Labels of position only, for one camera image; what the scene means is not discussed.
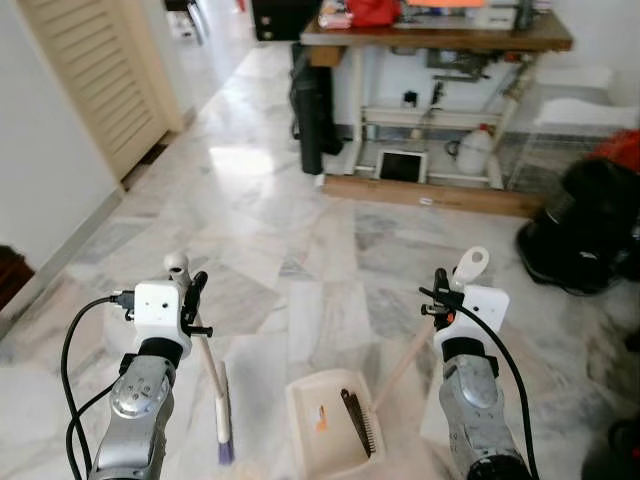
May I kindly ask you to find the white plastic jug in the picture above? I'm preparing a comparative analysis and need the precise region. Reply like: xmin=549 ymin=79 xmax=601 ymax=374
xmin=454 ymin=123 xmax=498 ymax=178

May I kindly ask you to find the red plastic item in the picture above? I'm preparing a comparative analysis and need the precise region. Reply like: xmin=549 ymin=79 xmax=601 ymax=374
xmin=588 ymin=129 xmax=640 ymax=173

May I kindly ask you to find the cream broom with purple bristles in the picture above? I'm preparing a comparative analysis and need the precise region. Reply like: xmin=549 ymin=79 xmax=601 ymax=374
xmin=164 ymin=252 xmax=237 ymax=467

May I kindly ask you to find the beige louvered door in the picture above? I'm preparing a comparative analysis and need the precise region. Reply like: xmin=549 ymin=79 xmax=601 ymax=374
xmin=18 ymin=0 xmax=188 ymax=183

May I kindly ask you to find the tall black bag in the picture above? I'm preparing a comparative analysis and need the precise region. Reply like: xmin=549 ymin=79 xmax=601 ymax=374
xmin=289 ymin=42 xmax=344 ymax=178

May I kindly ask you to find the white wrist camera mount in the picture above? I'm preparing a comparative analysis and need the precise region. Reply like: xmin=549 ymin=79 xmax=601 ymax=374
xmin=460 ymin=284 xmax=510 ymax=342
xmin=132 ymin=281 xmax=192 ymax=347

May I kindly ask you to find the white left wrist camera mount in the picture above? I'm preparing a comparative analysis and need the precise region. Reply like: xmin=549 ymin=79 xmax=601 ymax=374
xmin=132 ymin=281 xmax=192 ymax=347

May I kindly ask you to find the clear white storage container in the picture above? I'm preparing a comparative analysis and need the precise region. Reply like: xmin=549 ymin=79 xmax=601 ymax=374
xmin=508 ymin=64 xmax=640 ymax=191

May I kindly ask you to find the black box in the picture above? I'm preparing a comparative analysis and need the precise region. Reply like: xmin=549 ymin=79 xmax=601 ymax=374
xmin=251 ymin=0 xmax=322 ymax=42

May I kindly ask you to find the wooden-top sewing table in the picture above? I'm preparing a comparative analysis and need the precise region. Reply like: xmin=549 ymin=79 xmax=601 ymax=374
xmin=299 ymin=8 xmax=575 ymax=191

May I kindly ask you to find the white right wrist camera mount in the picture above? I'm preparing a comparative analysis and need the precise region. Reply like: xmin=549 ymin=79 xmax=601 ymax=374
xmin=460 ymin=284 xmax=510 ymax=342

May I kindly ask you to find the dark wooden staircase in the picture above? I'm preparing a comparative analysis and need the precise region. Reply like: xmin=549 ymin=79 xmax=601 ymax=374
xmin=0 ymin=244 xmax=37 ymax=312

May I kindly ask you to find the long wooden plank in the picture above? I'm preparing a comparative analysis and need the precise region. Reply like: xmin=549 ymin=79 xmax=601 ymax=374
xmin=321 ymin=174 xmax=547 ymax=219

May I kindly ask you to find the red bag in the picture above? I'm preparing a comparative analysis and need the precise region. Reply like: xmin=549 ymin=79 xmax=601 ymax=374
xmin=344 ymin=0 xmax=402 ymax=29

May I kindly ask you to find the cream long-handled dustpan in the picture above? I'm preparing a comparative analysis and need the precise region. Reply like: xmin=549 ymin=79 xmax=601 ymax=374
xmin=286 ymin=246 xmax=491 ymax=480

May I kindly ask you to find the white-framed dark pedal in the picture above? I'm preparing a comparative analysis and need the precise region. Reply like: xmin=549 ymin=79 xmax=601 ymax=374
xmin=377 ymin=149 xmax=430 ymax=185

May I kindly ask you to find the dark floor object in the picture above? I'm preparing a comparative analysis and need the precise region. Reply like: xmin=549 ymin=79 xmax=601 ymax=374
xmin=580 ymin=418 xmax=640 ymax=480

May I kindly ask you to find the black round vacuum cleaner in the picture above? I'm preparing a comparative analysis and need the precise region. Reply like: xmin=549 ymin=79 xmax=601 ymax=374
xmin=516 ymin=158 xmax=640 ymax=297

